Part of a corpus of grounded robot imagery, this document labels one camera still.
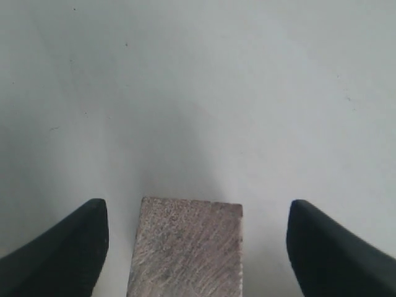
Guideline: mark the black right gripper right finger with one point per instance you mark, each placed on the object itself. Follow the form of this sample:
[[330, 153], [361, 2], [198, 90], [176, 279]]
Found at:
[[329, 260]]

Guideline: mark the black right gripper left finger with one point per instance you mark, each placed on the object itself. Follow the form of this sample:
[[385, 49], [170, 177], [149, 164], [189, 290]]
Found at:
[[66, 260]]

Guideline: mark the third largest wooden cube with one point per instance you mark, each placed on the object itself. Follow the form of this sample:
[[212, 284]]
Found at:
[[187, 248]]

